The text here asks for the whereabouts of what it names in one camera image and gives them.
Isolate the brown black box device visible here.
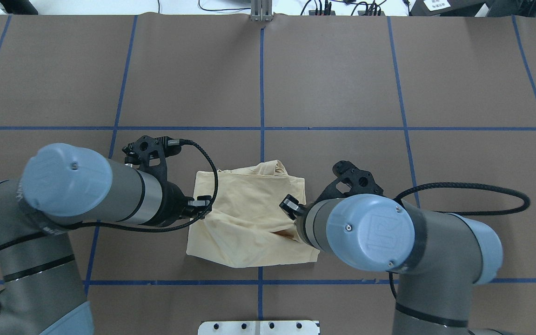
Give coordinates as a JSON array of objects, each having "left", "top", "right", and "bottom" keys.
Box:
[{"left": 409, "top": 0, "right": 486, "bottom": 17}]

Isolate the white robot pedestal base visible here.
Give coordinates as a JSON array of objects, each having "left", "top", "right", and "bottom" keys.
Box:
[{"left": 197, "top": 320, "right": 321, "bottom": 335}]

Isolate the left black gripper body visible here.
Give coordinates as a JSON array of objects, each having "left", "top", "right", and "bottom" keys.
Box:
[{"left": 158, "top": 182, "right": 192, "bottom": 228}]

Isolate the orange black electronics board far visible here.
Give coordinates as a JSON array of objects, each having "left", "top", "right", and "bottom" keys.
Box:
[{"left": 302, "top": 0, "right": 335, "bottom": 16}]

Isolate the orange black electronics board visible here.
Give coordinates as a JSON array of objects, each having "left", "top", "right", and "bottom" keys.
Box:
[
  {"left": 302, "top": 0, "right": 335, "bottom": 16},
  {"left": 351, "top": 0, "right": 387, "bottom": 16}
]

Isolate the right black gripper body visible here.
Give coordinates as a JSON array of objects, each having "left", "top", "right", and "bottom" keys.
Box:
[{"left": 295, "top": 204, "right": 315, "bottom": 245}]

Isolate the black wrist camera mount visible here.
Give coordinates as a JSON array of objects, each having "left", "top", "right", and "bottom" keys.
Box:
[{"left": 315, "top": 161, "right": 384, "bottom": 203}]

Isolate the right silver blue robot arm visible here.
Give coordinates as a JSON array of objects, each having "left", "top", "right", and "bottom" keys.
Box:
[{"left": 280, "top": 194, "right": 503, "bottom": 335}]

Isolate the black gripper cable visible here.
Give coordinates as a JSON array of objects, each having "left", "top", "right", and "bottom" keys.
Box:
[{"left": 388, "top": 182, "right": 531, "bottom": 298}]

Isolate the orange black electronics board near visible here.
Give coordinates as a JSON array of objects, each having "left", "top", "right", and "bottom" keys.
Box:
[{"left": 351, "top": 0, "right": 387, "bottom": 16}]

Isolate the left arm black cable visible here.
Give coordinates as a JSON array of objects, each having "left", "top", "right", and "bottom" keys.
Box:
[{"left": 0, "top": 139, "right": 219, "bottom": 266}]

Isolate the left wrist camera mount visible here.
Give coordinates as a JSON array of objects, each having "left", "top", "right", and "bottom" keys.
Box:
[{"left": 121, "top": 135, "right": 183, "bottom": 182}]

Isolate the cream long-sleeve graphic shirt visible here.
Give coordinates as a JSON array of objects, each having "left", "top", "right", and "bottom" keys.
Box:
[{"left": 186, "top": 161, "right": 320, "bottom": 268}]

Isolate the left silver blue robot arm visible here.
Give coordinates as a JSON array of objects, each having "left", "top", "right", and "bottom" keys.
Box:
[{"left": 0, "top": 136, "right": 218, "bottom": 335}]

